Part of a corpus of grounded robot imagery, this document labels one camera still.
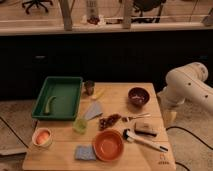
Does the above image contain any dark maroon bowl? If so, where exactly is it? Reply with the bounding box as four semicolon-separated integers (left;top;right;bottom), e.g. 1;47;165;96
128;87;150;108

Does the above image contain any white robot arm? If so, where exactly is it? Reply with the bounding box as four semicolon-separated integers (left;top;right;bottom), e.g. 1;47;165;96
157;62;213;127

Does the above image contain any green plastic tray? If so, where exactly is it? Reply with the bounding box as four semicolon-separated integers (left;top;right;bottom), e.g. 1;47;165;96
32;76;82;121

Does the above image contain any yellow banana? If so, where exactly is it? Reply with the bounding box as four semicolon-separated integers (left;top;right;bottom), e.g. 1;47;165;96
91;89;105;100

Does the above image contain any small metal cup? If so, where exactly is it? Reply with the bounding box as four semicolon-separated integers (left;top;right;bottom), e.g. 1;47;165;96
84;80;95;95

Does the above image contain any bunch of dark grapes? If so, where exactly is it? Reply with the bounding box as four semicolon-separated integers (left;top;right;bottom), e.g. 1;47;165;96
99;114;121;131

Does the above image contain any metal spoon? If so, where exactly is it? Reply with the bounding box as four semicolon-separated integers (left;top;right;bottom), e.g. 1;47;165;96
121;114;151;122

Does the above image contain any small green cup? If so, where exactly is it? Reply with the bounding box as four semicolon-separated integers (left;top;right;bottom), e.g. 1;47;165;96
73;118;87;134

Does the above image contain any tan black eraser block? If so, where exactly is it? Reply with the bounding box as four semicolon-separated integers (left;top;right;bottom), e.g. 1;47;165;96
134;122;157;137

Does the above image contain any orange bowl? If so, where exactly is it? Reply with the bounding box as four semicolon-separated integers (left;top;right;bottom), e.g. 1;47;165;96
92;129;124;162

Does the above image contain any green cucumber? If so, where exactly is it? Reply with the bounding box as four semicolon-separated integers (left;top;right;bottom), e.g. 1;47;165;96
44;96;56;115

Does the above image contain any blue sponge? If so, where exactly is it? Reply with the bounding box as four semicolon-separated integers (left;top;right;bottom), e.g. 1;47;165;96
74;146;96;161

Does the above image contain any small white orange cup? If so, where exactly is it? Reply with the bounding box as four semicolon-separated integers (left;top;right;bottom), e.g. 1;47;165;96
32;128;52;147

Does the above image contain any black office chair right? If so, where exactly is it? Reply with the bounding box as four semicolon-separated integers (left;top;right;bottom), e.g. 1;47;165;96
132;0;167;23

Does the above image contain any black office chair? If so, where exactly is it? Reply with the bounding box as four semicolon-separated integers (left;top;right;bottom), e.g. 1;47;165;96
22;0;53;14
132;0;167;23

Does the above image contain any black cable on floor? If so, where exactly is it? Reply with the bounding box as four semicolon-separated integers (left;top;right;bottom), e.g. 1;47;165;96
165;125;213;152

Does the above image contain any wooden post right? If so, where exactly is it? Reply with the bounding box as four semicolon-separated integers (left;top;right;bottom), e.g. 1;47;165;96
122;0;133;29

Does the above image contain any wooden post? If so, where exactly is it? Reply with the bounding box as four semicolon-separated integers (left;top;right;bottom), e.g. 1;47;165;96
59;0;72;31
122;0;133;29

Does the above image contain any wooden post left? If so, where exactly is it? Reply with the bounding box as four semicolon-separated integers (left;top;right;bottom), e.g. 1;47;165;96
59;0;72;31

